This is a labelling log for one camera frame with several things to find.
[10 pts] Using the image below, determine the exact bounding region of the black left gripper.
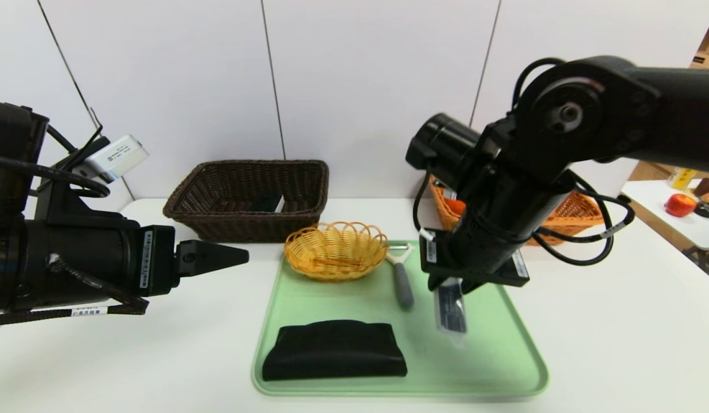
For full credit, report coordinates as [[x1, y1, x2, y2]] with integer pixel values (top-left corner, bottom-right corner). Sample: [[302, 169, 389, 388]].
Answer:
[[24, 219, 250, 307]]

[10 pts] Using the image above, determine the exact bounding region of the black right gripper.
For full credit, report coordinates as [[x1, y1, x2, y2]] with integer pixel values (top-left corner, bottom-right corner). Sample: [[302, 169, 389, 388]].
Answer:
[[419, 196, 530, 295]]

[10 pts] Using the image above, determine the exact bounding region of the clear grey cutlery case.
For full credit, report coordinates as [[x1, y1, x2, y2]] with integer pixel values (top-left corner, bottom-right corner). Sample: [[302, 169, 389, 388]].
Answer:
[[434, 279, 468, 349]]

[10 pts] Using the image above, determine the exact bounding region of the white oblong case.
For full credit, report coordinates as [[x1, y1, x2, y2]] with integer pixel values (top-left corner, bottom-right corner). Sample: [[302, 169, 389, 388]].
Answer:
[[248, 191, 286, 215]]

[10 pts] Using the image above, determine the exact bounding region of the dark brown wicker basket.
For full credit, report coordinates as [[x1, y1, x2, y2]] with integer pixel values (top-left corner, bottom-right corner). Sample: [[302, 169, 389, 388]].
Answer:
[[163, 159, 330, 243]]

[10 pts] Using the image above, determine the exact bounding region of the small yellow wicker basket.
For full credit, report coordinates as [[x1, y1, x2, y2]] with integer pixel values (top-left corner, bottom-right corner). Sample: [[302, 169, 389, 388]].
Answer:
[[284, 221, 389, 283]]

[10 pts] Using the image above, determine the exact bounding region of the orange wicker basket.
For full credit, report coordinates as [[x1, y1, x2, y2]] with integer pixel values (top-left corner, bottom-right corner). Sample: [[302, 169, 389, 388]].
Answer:
[[432, 178, 606, 247]]

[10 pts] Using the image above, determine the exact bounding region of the light green plastic tray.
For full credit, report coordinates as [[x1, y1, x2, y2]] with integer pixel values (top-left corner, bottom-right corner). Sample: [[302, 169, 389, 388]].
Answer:
[[252, 239, 550, 398]]

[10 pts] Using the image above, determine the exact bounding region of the black folded cloth pouch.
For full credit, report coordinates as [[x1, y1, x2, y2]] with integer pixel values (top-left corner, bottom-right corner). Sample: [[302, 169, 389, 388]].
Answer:
[[262, 320, 408, 382]]

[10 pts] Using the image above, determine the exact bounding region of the white side table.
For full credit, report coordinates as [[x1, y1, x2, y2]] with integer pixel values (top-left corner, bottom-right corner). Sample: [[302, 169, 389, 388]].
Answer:
[[614, 180, 709, 286]]

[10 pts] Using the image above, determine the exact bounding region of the red apple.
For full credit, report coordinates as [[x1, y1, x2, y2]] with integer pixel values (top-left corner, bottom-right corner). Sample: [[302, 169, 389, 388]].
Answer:
[[664, 194, 697, 219]]

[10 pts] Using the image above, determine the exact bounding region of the yellow drink carton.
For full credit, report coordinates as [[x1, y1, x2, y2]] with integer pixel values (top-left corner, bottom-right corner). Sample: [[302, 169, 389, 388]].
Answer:
[[669, 168, 696, 191]]

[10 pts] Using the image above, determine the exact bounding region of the grey handled peeler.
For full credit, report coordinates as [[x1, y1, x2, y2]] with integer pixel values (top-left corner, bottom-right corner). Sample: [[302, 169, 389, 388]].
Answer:
[[384, 243, 415, 310]]

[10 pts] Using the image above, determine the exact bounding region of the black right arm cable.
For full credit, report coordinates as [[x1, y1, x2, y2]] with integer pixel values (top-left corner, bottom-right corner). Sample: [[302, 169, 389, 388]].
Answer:
[[413, 57, 636, 266]]

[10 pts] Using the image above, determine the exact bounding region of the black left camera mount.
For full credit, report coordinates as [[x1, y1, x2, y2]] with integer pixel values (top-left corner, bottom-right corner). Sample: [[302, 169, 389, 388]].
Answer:
[[33, 138, 143, 230]]

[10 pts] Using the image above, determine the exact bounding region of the black left camera cable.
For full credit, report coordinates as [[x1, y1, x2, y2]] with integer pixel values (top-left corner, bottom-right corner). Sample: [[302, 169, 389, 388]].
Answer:
[[45, 124, 79, 153]]

